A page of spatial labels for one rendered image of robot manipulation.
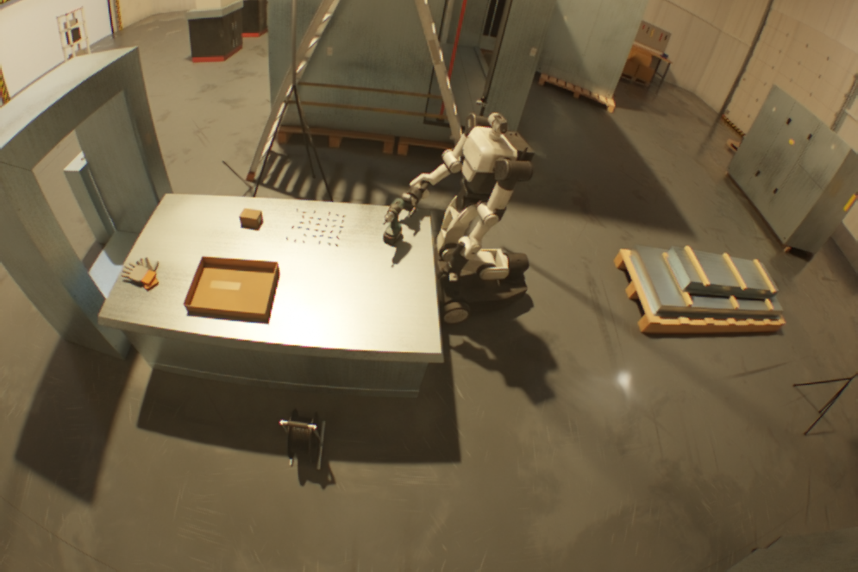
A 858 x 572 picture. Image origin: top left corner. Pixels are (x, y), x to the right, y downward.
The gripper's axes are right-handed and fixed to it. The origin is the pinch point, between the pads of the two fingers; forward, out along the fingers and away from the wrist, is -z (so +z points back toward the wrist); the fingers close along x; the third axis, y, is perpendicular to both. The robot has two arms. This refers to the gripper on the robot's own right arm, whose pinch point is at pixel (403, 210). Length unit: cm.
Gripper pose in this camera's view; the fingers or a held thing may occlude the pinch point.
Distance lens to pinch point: 208.9
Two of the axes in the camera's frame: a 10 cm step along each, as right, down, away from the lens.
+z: 3.6, -6.3, 6.9
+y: -1.6, 6.9, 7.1
